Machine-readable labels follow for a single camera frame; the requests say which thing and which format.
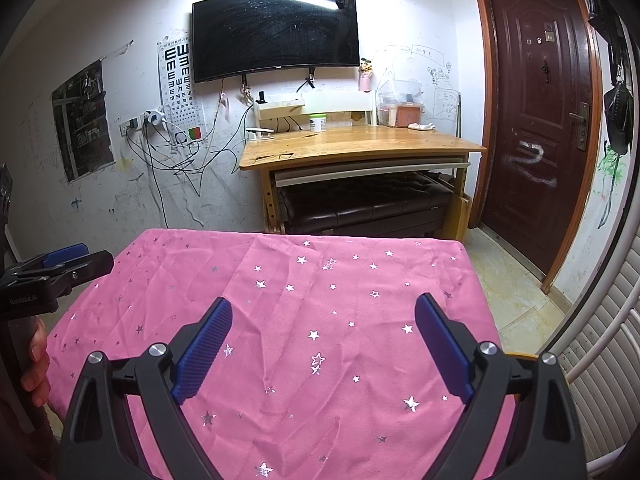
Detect yellow trash bin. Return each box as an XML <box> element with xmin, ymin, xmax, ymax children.
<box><xmin>506</xmin><ymin>352</ymin><xmax>538</xmax><ymax>361</ymax></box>

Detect left hand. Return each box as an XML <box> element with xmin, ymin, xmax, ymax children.
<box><xmin>22</xmin><ymin>318</ymin><xmax>50</xmax><ymax>408</ymax></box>

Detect white louvered closet door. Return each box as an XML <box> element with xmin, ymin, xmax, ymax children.
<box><xmin>551</xmin><ymin>223</ymin><xmax>639</xmax><ymax>476</ymax></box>

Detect orange seat white chair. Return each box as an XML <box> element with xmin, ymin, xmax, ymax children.
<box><xmin>550</xmin><ymin>285</ymin><xmax>639</xmax><ymax>479</ymax></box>

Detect white power strip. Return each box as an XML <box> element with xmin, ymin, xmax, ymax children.
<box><xmin>119</xmin><ymin>108</ymin><xmax>165</xmax><ymax>136</ymax></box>

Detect eye chart poster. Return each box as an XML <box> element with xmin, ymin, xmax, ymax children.
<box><xmin>157</xmin><ymin>36</ymin><xmax>204</xmax><ymax>144</ymax></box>

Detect pink star tablecloth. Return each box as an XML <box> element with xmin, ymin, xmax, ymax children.
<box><xmin>48</xmin><ymin>230</ymin><xmax>498</xmax><ymax>479</ymax></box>

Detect wooden desk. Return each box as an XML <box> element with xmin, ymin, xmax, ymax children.
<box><xmin>240</xmin><ymin>126</ymin><xmax>486</xmax><ymax>242</ymax></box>

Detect black bench under desk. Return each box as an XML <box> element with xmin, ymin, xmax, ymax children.
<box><xmin>279</xmin><ymin>171</ymin><xmax>454</xmax><ymax>238</ymax></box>

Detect white green jar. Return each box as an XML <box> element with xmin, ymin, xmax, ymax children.
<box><xmin>309</xmin><ymin>113</ymin><xmax>326</xmax><ymax>132</ymax></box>

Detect black hanging bag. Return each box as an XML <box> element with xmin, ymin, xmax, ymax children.
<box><xmin>587</xmin><ymin>0</ymin><xmax>634</xmax><ymax>155</ymax></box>

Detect dark red door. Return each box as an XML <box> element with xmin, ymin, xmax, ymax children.
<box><xmin>472</xmin><ymin>0</ymin><xmax>602</xmax><ymax>290</ymax></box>

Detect clear plastic storage box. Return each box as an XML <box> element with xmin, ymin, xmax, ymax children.
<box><xmin>376</xmin><ymin>79</ymin><xmax>423</xmax><ymax>128</ymax></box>

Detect dark wall poster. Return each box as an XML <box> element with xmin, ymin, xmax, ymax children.
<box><xmin>51</xmin><ymin>60</ymin><xmax>114</xmax><ymax>182</ymax></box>

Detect black wall television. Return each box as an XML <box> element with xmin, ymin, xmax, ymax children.
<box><xmin>191</xmin><ymin>0</ymin><xmax>360</xmax><ymax>82</ymax></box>

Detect pink bottle on wall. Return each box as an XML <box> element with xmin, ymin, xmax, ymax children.
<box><xmin>359</xmin><ymin>58</ymin><xmax>373</xmax><ymax>92</ymax></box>

